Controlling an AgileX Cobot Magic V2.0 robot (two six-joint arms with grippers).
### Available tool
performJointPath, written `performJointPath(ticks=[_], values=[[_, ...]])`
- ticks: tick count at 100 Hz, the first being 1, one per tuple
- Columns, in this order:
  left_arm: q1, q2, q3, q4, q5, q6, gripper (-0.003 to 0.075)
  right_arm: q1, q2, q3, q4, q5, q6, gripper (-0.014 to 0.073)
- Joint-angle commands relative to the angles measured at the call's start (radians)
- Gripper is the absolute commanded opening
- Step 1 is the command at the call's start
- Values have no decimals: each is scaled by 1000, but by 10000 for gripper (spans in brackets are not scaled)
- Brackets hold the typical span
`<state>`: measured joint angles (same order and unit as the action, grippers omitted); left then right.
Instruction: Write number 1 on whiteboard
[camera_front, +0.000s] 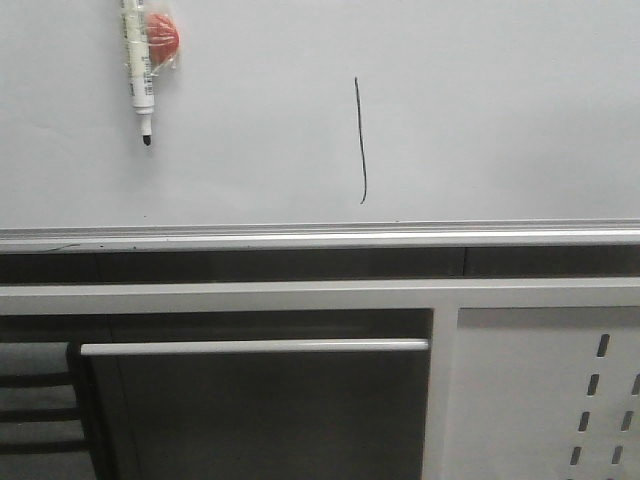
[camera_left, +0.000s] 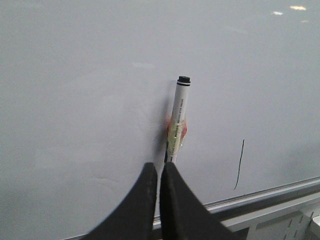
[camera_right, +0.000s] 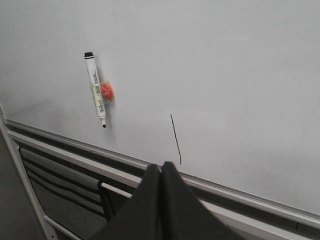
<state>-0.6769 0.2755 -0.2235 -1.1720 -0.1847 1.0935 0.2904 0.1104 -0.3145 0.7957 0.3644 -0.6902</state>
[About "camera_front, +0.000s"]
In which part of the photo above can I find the dark grey board panel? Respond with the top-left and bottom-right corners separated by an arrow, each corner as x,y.
80,338 -> 429,479

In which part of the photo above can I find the aluminium whiteboard marker tray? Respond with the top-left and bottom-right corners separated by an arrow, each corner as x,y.
1,219 -> 639,254

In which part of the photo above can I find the red round magnet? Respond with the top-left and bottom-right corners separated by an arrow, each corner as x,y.
142,1 -> 181,76

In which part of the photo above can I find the white whiteboard marker pen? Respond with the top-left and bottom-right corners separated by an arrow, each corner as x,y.
120,0 -> 155,147

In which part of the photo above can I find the white perforated metal panel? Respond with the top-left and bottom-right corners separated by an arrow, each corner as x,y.
445,307 -> 639,479

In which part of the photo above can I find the white whiteboard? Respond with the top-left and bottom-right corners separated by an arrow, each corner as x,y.
1,1 -> 639,229

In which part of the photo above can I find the white metal frame stand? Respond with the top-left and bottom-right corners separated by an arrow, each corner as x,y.
1,277 -> 639,479

